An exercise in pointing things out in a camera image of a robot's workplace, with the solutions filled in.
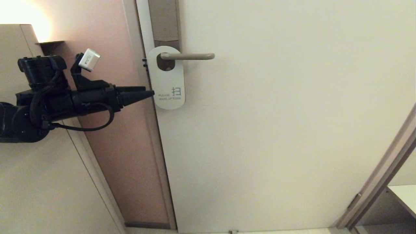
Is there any blue do-not-disturb door hanger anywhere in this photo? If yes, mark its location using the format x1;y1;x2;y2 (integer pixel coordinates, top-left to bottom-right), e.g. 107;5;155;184
147;46;186;110

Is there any brown door lock plate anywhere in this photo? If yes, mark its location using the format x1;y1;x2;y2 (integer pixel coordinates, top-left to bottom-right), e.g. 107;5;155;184
149;0;181;71

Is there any cream door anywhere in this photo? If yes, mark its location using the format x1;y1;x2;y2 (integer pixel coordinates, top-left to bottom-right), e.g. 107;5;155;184
136;0;416;233

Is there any beige cabinet panel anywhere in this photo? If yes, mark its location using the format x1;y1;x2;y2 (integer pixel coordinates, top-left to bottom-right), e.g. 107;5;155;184
0;24;127;234

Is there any pale wardrobe shelf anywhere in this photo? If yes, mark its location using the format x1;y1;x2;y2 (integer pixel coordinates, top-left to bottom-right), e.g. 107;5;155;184
387;185;416;220

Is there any black left camera bracket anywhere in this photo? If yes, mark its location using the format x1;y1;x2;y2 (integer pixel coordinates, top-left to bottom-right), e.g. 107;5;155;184
71;54;111;91

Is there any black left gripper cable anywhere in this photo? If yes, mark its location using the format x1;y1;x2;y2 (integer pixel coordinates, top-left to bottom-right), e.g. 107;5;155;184
49;102;115;132

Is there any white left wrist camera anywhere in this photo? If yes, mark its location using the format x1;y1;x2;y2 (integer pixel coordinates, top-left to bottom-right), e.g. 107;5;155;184
78;48;101;72

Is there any dark wall lamp bracket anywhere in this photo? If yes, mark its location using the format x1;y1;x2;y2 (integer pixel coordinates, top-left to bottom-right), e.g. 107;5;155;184
36;41;65;56

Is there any beige metal door handle lever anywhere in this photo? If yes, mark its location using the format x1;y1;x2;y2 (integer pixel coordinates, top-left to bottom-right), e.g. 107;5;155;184
160;53;215;60

